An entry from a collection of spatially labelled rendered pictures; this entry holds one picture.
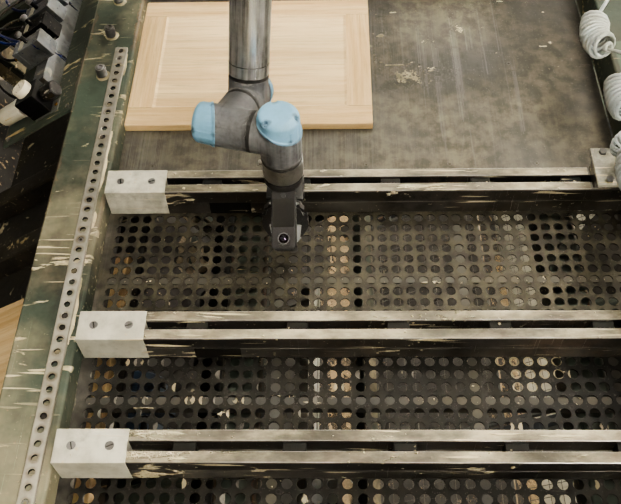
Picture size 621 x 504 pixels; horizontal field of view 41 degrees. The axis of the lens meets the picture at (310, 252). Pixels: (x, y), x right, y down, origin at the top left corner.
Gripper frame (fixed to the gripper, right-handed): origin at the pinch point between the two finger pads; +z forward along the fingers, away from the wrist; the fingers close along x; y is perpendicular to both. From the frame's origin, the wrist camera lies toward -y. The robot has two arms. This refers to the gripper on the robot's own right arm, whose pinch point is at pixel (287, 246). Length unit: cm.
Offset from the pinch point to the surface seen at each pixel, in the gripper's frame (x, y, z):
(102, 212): 38.4, 6.5, -1.9
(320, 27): -5, 68, 1
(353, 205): -13.4, 10.6, -0.2
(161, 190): 26.2, 10.2, -4.7
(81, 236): 41.2, -0.5, -2.9
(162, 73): 32, 51, 1
